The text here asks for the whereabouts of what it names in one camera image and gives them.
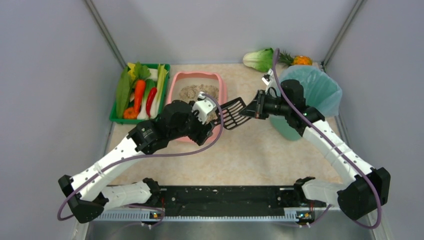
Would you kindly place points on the green vegetable basket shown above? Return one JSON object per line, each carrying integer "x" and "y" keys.
{"x": 142, "y": 71}

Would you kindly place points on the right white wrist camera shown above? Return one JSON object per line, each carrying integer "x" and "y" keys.
{"x": 271, "y": 85}

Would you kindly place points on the pink litter box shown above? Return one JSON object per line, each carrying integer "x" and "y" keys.
{"x": 186, "y": 86}

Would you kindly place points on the toy red chili pepper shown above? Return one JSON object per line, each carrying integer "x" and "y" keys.
{"x": 150, "y": 98}

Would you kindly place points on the toy pineapple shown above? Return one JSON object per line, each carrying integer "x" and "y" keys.
{"x": 288, "y": 60}

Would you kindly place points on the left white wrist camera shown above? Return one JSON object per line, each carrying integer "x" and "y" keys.
{"x": 203, "y": 107}

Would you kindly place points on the black litter scoop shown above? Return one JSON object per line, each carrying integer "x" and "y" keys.
{"x": 231, "y": 114}

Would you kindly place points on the green trash bin with bag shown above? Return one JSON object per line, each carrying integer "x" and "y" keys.
{"x": 320, "y": 91}

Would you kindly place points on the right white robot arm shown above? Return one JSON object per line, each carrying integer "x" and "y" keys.
{"x": 364, "y": 188}

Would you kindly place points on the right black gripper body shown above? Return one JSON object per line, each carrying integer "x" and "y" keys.
{"x": 260, "y": 108}

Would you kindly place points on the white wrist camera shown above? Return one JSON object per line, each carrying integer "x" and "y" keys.
{"x": 271, "y": 85}
{"x": 203, "y": 107}

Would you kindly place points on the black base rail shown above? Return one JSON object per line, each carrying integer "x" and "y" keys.
{"x": 228, "y": 200}

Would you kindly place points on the toy white scallion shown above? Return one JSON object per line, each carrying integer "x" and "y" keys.
{"x": 149, "y": 85}

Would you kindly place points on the toy bok choy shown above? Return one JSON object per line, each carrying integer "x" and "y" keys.
{"x": 261, "y": 60}

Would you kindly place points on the toy carrot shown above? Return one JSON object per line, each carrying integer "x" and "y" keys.
{"x": 138, "y": 94}

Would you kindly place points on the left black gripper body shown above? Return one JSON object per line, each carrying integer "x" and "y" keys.
{"x": 205, "y": 129}

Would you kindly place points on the toy yellow corn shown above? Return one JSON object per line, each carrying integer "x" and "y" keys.
{"x": 131, "y": 69}

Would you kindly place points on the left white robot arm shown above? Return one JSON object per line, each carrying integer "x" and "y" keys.
{"x": 89, "y": 193}

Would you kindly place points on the toy green leaf vegetable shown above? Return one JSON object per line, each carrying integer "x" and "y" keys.
{"x": 122, "y": 93}

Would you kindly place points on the toy orange tomato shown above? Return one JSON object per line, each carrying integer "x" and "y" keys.
{"x": 130, "y": 113}

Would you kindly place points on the toy celery stalk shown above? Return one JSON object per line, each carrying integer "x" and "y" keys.
{"x": 162, "y": 72}

